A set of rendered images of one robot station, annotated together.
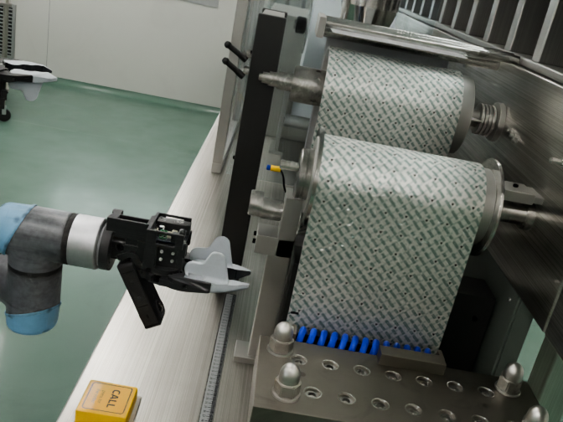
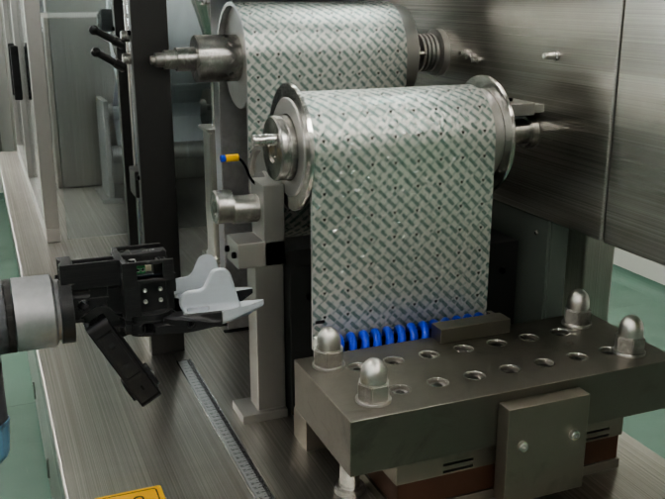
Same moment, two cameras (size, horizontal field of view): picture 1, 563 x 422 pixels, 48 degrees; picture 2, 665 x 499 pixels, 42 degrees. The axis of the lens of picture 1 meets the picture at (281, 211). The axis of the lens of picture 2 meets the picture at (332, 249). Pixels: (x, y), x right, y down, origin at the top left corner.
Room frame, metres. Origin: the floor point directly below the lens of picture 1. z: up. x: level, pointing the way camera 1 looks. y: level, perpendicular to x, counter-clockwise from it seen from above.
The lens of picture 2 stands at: (-0.06, 0.25, 1.42)
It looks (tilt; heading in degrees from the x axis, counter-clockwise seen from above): 17 degrees down; 341
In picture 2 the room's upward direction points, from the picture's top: straight up
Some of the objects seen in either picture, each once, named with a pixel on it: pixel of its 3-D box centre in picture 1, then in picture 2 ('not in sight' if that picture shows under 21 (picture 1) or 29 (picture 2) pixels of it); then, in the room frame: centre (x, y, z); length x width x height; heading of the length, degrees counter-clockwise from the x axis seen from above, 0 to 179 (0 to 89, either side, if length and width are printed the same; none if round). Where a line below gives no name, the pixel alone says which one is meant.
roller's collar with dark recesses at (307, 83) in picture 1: (308, 85); (216, 57); (1.14, 0.00, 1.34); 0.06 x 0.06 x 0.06; 3
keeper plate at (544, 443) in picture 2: not in sight; (542, 447); (0.63, -0.23, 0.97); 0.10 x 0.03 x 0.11; 93
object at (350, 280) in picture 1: (374, 290); (404, 262); (0.84, -0.16, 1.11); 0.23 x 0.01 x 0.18; 93
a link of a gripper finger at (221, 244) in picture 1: (221, 254); (209, 279); (0.85, 0.07, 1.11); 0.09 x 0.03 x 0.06; 102
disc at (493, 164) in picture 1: (482, 207); (481, 134); (0.91, -0.29, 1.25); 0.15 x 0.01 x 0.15; 3
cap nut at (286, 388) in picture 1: (289, 378); (373, 379); (0.67, -0.05, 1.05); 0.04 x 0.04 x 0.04
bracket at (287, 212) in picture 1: (265, 278); (255, 302); (0.93, 0.00, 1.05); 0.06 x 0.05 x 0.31; 93
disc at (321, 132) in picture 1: (312, 175); (290, 147); (0.90, -0.03, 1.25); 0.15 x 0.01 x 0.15; 3
